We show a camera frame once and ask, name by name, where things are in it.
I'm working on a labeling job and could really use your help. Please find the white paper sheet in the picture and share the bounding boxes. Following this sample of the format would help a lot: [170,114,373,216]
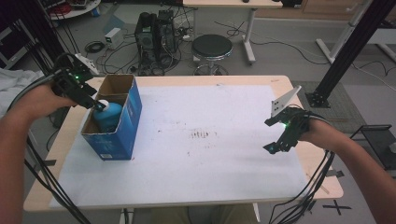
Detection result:
[49,84,309,209]

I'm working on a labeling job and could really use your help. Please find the left gripper black cable bundle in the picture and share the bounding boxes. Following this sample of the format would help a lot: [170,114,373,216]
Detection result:
[7,73,92,224]

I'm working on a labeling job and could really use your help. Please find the blue bottle with white cap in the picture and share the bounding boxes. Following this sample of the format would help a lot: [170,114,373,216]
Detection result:
[92,99,124,133]

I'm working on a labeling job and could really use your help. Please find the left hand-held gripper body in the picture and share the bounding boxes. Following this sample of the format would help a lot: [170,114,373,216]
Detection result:
[50,53,101,108]

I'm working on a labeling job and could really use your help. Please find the person's left hand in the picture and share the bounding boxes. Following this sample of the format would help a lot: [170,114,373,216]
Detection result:
[13,82,78,122]

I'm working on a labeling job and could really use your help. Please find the black computer tower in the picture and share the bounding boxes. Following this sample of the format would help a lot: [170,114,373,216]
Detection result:
[134,9,179,77]

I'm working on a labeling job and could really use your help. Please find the round white table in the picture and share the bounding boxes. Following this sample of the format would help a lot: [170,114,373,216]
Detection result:
[46,0,103,21]

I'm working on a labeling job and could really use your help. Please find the right gripper black cable bundle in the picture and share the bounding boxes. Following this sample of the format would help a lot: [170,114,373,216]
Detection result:
[268,148,336,224]

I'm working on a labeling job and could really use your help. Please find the person's olive trousers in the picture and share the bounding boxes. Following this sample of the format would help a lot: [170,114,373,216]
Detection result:
[150,203,260,224]

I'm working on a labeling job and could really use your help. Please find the gripper black cable bundle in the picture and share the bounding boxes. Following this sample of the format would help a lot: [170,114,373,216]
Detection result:
[268,148,336,224]
[7,73,92,224]

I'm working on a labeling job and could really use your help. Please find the black round stool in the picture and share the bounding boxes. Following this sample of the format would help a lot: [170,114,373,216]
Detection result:
[191,34,234,77]

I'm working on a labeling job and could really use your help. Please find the small white device box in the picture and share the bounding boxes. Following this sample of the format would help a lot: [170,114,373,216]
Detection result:
[104,27,125,50]

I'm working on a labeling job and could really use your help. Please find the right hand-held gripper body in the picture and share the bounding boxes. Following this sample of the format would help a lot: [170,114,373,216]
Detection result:
[270,85,313,153]

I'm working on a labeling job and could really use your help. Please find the black wire rack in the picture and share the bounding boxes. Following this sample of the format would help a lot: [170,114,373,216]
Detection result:
[349,123,396,171]

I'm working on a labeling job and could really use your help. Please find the wooden desk with white legs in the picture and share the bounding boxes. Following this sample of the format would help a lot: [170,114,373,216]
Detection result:
[182,0,284,65]

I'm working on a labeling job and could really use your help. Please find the black metal stand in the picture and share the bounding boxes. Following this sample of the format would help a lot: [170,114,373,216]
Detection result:
[0,0,79,77]

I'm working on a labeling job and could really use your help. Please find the white cloth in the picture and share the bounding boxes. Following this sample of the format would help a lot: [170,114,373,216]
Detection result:
[0,67,45,119]

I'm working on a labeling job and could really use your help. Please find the coiled black cable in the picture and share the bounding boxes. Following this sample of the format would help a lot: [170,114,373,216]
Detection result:
[84,40,106,54]

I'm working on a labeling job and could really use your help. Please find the grey floor mat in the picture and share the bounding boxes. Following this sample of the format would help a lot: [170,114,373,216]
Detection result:
[290,80,369,126]

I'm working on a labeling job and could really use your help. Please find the blue cardboard box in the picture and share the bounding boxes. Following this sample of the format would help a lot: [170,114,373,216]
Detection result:
[80,74,144,161]

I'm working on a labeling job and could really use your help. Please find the long black floor cable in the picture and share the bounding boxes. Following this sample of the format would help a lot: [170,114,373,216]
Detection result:
[214,20,331,66]

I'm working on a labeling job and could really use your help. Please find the person's right hand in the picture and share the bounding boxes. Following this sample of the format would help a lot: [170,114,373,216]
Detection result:
[299,119,339,152]

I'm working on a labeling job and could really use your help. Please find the black aluminium post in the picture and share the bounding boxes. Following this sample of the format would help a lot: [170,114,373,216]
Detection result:
[305,0,396,109]

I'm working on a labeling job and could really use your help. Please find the white metal stand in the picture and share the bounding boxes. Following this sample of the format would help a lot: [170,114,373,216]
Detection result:
[315,0,396,63]

